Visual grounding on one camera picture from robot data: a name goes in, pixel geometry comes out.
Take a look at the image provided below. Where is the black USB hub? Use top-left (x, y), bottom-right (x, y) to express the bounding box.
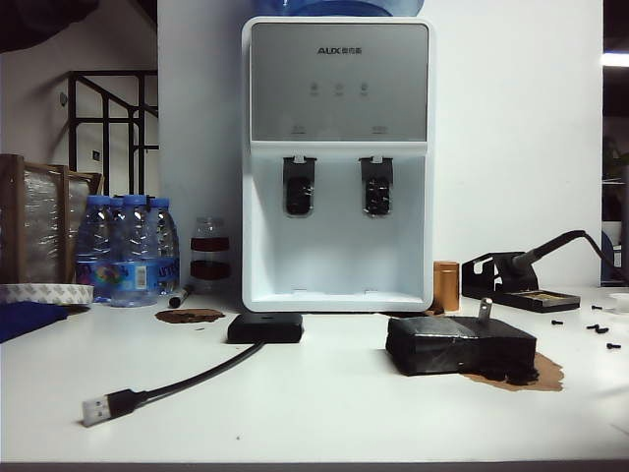
top-left (226, 313), bottom-right (305, 345)

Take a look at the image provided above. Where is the black sponge block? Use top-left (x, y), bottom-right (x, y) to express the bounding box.
top-left (385, 316), bottom-right (538, 378)

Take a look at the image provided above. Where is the black dispenser tap lever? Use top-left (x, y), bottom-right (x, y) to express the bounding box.
top-left (282, 155), bottom-right (316, 218)
top-left (358, 155), bottom-right (395, 218)

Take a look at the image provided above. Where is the clear bottle with red bands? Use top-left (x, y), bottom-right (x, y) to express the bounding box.
top-left (190, 215), bottom-right (231, 295)

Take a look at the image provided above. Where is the copper metal tin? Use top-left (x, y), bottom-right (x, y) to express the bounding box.
top-left (432, 261), bottom-right (461, 312)

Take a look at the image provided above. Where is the black marker pen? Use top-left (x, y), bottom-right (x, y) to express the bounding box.
top-left (168, 284), bottom-right (194, 310)

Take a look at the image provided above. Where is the white water dispenser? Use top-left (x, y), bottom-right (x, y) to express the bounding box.
top-left (240, 16), bottom-right (436, 315)

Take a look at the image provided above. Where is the water bottle with barcode label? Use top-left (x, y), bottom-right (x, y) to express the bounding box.
top-left (110, 194), bottom-right (162, 309)

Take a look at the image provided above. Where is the white backdrop board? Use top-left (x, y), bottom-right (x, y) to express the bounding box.
top-left (156, 0), bottom-right (604, 316)

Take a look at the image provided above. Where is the black soldering iron stand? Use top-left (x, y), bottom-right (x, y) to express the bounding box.
top-left (461, 251), bottom-right (582, 314)

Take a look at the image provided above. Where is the black soldering iron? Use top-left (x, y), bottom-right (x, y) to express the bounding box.
top-left (505, 229), bottom-right (603, 276)

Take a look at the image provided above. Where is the black metal railing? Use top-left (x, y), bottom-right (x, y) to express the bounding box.
top-left (67, 70), bottom-right (159, 198)

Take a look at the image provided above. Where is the white tape roll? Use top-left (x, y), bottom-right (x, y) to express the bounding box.
top-left (0, 282), bottom-right (94, 310)

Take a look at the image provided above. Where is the blue cloth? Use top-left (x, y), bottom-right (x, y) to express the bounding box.
top-left (0, 302), bottom-right (70, 344)

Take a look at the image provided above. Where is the dark clothed person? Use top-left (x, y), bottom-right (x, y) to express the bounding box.
top-left (0, 0), bottom-right (107, 53)

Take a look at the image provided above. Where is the wooden frame with plastic wrap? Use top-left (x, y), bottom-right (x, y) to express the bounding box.
top-left (0, 153), bottom-right (104, 285)

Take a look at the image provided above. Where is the black USB hub cable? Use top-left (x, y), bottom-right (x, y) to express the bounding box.
top-left (81, 341), bottom-right (269, 427)

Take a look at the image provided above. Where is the black soldering iron cable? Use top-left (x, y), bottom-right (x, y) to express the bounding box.
top-left (582, 229), bottom-right (629, 270)

